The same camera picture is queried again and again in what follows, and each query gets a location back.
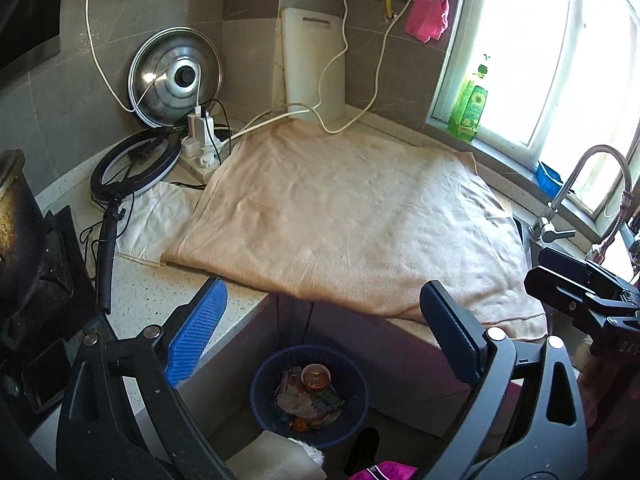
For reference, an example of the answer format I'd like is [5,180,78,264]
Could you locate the steel pot lid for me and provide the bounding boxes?
[127,27,223,128]

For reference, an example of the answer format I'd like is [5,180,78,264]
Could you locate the black ring light with stand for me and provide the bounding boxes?
[90,130,182,313]

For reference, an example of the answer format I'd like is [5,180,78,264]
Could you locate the window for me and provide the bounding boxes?
[425,0,640,241]

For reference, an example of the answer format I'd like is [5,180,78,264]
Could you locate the clear plastic wrappers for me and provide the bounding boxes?
[277,392,321,418]

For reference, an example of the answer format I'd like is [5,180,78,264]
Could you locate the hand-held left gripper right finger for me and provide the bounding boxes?
[420,281,590,480]

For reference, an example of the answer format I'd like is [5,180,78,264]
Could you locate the white power strip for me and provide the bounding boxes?
[179,127,233,183]

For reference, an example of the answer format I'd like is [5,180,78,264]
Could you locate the black range hood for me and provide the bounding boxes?
[0,0,66,81]

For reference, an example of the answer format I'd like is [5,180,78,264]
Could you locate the white charger plug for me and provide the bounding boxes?
[187,105,216,141]

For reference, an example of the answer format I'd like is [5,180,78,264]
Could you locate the blue plastic basket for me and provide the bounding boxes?
[249,345,371,450]

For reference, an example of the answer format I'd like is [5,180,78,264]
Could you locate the pink fabric item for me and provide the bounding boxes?
[350,462,418,480]

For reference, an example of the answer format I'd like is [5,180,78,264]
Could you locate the white cloth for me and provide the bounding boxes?
[116,181,208,263]

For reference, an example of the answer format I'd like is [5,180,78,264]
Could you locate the pink cloth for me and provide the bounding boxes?
[404,0,451,43]

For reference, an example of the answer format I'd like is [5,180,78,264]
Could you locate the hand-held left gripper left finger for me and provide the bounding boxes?
[56,277,236,480]

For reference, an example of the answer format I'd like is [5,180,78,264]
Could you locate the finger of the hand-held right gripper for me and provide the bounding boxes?
[524,266,623,333]
[537,247,633,295]

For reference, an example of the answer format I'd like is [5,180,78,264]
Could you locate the white cutting board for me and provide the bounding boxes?
[279,6,348,123]

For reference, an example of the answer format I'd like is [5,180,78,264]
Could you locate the black iron wok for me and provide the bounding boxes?
[0,150,48,311]

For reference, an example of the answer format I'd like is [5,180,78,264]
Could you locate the green detergent bottle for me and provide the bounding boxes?
[447,52,490,142]

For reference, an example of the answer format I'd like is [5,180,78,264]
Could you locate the beige towel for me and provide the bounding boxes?
[161,121,551,338]

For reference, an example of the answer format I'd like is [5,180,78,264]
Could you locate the beige fabric item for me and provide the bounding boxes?
[245,430,326,480]

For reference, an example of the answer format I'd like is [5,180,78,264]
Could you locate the black slipper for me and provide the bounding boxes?
[344,427,381,477]

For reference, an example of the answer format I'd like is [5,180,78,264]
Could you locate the white cable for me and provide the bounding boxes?
[227,0,358,141]
[85,0,201,116]
[287,0,423,135]

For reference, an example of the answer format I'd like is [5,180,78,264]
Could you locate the black gas stove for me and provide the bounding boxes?
[0,205,101,411]

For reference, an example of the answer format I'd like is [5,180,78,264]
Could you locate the steel kitchen faucet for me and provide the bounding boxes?
[529,145,633,251]

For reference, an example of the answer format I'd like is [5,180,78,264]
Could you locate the small pink yogurt cup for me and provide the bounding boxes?
[300,364,332,392]

